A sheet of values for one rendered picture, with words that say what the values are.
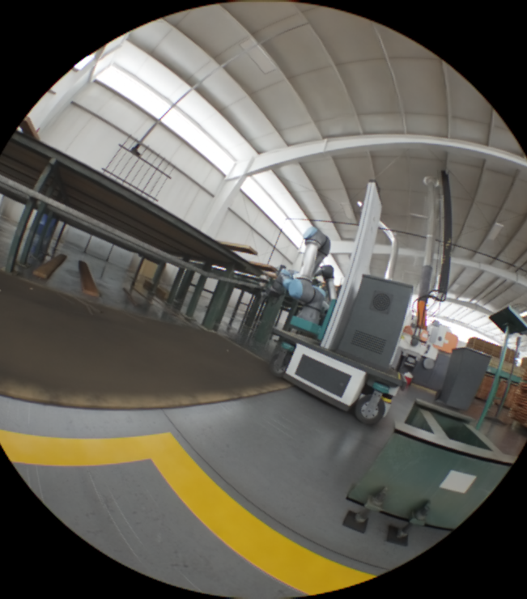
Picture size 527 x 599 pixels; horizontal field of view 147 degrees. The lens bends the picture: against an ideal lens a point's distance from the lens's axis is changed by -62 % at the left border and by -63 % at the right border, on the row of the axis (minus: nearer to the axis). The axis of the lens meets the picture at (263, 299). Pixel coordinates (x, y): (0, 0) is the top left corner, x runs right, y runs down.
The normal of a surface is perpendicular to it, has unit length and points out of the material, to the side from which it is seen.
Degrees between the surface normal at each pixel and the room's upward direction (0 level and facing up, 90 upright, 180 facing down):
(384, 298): 90
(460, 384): 96
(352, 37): 174
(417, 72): 176
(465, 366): 96
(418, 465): 90
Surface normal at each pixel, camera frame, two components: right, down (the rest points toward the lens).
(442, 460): -0.55, -0.26
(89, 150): 0.76, 0.26
